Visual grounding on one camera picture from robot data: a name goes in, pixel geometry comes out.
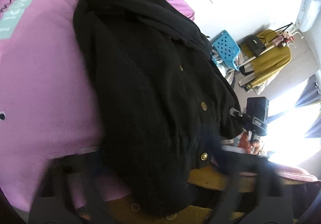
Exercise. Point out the grey window curtain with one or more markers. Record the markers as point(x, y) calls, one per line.
point(309, 96)

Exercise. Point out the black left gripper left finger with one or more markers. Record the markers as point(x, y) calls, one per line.
point(74, 189)

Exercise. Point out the blue perforated plastic basket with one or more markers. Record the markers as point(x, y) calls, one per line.
point(225, 50)

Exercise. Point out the mustard button garment worn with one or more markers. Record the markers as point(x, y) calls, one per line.
point(211, 183)

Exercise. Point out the right hand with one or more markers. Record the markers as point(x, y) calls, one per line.
point(250, 147)

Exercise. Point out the black shoulder bag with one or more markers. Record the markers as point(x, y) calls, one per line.
point(255, 44)

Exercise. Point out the white clothes rack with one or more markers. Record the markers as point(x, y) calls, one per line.
point(270, 46)

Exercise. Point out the pink bed sheet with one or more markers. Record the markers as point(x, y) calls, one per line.
point(47, 103)

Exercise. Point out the mustard coat on rack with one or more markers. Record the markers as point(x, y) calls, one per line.
point(268, 61)

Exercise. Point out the white air conditioner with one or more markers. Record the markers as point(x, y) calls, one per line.
point(308, 13)

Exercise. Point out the black knit cardigan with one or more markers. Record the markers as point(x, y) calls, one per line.
point(164, 104)

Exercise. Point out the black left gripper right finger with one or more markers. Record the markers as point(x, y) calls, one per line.
point(272, 202)

